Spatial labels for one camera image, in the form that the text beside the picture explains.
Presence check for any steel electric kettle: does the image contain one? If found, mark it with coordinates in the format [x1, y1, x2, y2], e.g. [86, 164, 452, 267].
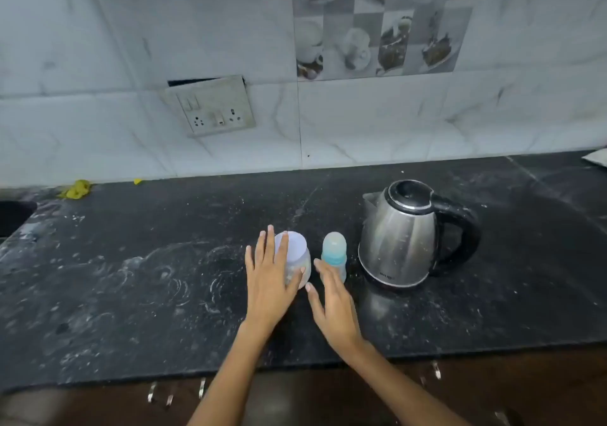
[358, 179, 481, 290]

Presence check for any person's left hand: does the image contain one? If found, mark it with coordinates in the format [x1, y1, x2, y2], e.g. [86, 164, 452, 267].
[244, 224, 306, 334]

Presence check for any person's left forearm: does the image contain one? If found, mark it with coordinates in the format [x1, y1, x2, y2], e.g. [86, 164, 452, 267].
[187, 321, 278, 426]

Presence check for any dark sink basin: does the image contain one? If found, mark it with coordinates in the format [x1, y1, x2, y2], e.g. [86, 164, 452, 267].
[0, 201, 38, 239]

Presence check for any lilac round jar lid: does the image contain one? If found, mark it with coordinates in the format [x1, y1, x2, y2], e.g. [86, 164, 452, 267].
[274, 230, 309, 263]

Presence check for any person's right forearm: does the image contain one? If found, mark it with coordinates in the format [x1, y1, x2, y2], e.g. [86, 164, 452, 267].
[340, 339, 471, 426]

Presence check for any teal-ringed bottle cap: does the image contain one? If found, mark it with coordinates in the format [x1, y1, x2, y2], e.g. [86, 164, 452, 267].
[321, 231, 348, 266]

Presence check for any clear powder jar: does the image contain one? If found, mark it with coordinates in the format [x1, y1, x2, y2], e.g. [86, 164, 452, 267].
[284, 250, 312, 290]

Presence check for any white wall switch socket plate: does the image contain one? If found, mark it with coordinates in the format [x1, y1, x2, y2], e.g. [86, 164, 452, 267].
[161, 74, 257, 138]

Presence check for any person's right hand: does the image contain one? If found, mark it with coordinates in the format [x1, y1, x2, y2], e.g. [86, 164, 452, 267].
[305, 258, 369, 355]

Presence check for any yellow-green cloth scrap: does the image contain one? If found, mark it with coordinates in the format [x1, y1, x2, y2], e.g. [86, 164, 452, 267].
[58, 179, 92, 200]

